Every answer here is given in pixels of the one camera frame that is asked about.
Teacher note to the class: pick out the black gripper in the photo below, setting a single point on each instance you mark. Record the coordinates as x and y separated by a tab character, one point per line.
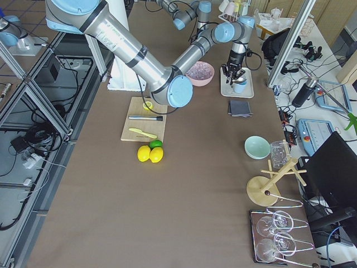
236	58

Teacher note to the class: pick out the pink bowl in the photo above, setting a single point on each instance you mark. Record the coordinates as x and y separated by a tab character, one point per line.
201	83

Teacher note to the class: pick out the steel ice scoop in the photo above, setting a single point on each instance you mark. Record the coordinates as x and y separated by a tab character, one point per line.
242	80

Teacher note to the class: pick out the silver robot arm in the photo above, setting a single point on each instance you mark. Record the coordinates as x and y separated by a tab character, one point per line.
196	10
167	85

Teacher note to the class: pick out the blue cup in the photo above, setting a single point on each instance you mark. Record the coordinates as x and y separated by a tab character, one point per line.
239	86

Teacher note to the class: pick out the clear ice cubes pile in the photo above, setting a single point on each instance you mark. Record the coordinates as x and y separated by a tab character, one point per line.
200	71

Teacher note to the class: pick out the pink plastic cup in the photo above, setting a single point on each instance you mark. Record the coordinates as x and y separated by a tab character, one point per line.
230	9

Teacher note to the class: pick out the yellow green cup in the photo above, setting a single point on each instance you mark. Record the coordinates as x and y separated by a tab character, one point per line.
237	4

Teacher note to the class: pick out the white plastic cup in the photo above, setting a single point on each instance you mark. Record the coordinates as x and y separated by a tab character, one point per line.
223	5

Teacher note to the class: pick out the mint green cup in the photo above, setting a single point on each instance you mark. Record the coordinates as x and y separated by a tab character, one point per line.
244	9

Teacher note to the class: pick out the wooden cup tree stand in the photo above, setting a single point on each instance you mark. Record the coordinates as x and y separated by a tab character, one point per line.
264	192

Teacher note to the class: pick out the cream serving tray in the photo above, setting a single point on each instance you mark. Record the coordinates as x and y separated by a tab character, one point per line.
228	90

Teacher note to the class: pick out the grey folded cloth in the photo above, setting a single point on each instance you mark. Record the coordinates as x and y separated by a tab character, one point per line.
239	108

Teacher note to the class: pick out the black backpack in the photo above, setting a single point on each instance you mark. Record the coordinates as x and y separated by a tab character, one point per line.
273	44

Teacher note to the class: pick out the black thermos bottle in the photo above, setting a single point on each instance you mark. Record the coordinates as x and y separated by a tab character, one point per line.
305	91

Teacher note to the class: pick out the green bowl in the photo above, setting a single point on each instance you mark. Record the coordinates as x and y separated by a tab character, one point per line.
257	147

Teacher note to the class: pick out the steel muddler black tip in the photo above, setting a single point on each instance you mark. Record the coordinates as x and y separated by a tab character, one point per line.
146	118

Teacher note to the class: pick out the half lemon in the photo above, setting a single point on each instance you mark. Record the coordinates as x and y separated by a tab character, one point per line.
147	105

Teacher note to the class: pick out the clear glass jar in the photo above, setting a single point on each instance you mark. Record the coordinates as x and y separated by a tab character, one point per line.
279	153

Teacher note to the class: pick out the blue teach pendant far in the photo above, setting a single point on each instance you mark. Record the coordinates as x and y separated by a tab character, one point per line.
338	91

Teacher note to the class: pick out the blue teach pendant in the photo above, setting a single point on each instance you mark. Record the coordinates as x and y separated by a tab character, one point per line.
338	91
313	133

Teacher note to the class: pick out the bamboo cutting board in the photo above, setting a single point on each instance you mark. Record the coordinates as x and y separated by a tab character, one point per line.
153	127

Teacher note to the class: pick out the blue teach pendant near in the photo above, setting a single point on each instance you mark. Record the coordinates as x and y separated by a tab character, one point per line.
313	133

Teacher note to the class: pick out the green lime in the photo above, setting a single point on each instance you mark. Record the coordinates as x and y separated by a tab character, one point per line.
155	143

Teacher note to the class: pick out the yellow plastic knife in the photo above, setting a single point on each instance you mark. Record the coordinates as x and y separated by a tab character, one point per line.
139	131

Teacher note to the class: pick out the yellow lemon lower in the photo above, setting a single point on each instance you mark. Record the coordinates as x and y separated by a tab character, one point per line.
156	154

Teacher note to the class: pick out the yellow lemon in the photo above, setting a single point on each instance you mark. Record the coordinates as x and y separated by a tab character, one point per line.
156	154
143	153

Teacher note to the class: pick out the yellow lemon upper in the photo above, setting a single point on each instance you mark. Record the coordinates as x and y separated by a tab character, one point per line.
143	153

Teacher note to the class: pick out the black office chair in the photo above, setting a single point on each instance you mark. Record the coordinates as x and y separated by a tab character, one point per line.
330	201

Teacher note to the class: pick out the upturned wine glass upper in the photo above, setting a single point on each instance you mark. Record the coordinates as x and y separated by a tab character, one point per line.
279	221

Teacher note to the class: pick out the upturned wine glass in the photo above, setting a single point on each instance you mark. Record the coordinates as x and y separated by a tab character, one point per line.
279	221
278	249

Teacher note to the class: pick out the dark metal glass tray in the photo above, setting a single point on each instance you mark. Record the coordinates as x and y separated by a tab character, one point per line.
254	216

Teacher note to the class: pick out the upturned wine glass lower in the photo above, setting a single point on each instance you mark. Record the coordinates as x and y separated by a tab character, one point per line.
278	249

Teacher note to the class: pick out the white wire cup rack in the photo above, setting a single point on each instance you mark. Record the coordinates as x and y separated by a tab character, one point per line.
229	16

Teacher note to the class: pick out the aluminium frame post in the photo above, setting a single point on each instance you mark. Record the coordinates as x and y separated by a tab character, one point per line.
290	40

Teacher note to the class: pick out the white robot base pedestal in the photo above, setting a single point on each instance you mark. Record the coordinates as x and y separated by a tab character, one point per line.
122	77

